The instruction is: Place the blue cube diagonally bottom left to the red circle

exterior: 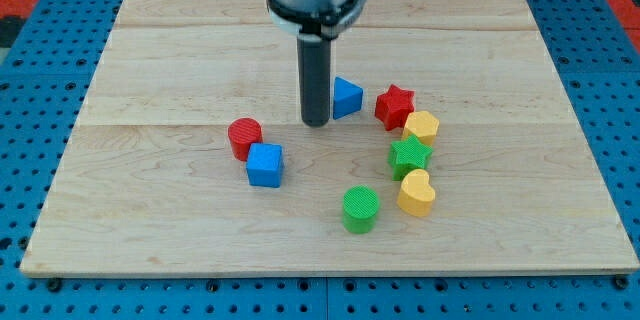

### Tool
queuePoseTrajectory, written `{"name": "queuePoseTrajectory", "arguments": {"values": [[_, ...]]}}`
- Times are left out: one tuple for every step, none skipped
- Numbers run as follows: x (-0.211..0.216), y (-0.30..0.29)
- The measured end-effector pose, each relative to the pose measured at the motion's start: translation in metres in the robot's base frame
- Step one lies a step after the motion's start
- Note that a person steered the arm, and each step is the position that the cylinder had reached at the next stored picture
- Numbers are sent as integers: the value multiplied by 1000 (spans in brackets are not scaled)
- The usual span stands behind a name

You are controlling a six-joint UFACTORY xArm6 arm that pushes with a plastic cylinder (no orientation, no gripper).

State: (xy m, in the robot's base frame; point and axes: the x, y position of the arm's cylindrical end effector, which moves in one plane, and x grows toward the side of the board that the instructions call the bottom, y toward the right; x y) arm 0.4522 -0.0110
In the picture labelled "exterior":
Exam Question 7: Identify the red star block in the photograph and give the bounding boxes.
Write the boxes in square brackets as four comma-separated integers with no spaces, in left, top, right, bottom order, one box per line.
[374,84,415,131]

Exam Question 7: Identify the blue triangle block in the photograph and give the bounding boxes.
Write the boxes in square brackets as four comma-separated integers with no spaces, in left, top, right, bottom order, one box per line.
[333,77,364,120]

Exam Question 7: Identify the green star block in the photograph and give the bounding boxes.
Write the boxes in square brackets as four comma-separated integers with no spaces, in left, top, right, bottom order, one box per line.
[387,135,433,181]

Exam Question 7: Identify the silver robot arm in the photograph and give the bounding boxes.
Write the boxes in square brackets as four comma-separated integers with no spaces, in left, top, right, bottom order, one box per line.
[266,0,368,127]

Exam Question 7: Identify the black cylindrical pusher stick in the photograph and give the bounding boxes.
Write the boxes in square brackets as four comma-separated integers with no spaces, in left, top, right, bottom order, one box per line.
[297,34,331,127]

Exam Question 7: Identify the green cylinder block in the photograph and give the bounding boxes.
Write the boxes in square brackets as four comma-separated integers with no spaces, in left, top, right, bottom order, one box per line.
[342,185,380,234]

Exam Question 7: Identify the red cylinder block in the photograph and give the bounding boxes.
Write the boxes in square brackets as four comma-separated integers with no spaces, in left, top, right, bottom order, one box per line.
[227,117,263,161]

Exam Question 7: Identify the light wooden board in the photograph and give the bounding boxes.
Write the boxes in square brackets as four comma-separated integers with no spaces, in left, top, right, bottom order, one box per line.
[21,0,639,278]

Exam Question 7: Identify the yellow heart block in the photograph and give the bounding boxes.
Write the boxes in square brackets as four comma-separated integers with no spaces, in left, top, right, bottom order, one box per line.
[396,169,436,217]

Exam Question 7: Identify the yellow hexagon block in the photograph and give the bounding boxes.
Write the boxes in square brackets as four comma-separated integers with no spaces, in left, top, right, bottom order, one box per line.
[401,111,440,146]

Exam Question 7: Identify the blue cube block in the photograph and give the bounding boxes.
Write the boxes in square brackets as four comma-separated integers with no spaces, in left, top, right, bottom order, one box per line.
[246,143,284,188]

